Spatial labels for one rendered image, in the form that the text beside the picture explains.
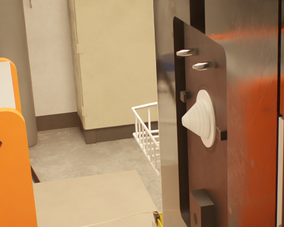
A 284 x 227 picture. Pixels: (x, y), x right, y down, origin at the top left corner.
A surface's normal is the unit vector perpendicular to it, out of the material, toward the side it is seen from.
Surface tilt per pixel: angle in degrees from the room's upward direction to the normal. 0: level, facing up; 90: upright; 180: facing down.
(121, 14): 90
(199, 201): 0
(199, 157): 90
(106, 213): 0
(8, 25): 90
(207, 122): 83
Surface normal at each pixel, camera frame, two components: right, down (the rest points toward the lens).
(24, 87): 0.76, 0.17
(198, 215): -0.98, 0.12
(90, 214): -0.05, -0.94
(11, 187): 0.21, 0.31
